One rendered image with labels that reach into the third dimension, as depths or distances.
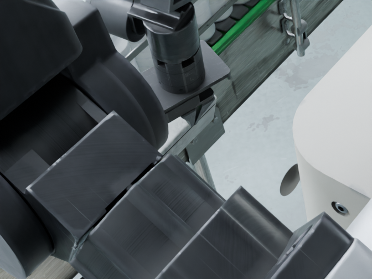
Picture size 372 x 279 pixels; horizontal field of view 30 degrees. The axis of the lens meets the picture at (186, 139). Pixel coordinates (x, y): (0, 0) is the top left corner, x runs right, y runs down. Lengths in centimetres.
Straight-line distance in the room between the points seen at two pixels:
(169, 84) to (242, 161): 155
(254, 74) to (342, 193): 97
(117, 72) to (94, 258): 9
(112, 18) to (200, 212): 49
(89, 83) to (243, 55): 100
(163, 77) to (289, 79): 178
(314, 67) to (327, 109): 214
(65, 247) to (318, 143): 18
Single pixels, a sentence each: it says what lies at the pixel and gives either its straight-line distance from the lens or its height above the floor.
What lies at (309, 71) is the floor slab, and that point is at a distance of 257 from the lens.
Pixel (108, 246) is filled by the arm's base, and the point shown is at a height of 159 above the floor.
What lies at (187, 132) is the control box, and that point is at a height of 108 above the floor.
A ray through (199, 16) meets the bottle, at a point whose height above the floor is 106.
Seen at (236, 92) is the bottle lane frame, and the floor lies 86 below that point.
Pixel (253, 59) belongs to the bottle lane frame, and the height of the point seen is 90.
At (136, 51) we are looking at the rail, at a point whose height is 111.
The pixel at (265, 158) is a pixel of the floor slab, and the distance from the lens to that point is 233.
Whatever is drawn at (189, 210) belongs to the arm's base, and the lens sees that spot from 30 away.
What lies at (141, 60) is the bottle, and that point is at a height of 106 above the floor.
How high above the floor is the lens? 183
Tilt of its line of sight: 49 degrees down
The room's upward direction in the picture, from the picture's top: 19 degrees counter-clockwise
